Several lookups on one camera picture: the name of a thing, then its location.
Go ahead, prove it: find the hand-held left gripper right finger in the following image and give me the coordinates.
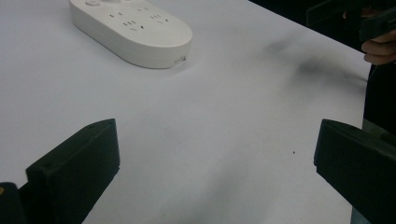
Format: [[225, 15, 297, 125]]
[[313, 119, 396, 224]]

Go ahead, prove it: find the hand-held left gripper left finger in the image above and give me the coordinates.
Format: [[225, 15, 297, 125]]
[[19, 118, 121, 224]]

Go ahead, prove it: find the white power strip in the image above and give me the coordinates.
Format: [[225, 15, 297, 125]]
[[68, 0, 193, 70]]

